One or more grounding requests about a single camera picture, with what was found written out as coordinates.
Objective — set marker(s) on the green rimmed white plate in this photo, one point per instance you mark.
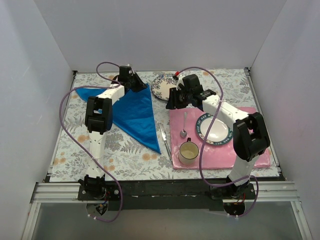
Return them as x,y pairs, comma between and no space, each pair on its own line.
220,134

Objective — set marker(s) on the blue floral plate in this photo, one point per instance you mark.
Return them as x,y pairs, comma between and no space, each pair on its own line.
162,84

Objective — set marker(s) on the silver spoon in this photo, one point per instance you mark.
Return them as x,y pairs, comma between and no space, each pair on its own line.
183,133

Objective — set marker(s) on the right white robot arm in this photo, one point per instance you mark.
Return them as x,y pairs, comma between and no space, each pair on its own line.
250,135

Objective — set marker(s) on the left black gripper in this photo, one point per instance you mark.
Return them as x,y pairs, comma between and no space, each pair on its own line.
136,81

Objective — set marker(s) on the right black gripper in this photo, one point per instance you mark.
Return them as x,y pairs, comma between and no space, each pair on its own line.
177,96

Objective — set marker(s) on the pink placemat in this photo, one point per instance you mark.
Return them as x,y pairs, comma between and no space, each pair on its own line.
214,157

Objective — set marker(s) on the aluminium frame rail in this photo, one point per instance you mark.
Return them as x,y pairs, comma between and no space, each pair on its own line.
265,191

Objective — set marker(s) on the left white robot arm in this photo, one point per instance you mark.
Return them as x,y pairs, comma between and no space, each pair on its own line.
99,115

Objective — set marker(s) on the silver knife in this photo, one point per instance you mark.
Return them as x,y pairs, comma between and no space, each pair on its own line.
164,138

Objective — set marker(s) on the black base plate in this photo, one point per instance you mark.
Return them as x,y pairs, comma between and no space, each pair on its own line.
160,195

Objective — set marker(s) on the cream enamel mug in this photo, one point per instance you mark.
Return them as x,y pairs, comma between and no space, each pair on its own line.
188,152

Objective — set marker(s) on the blue cloth napkin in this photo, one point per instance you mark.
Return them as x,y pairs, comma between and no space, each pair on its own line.
132,112

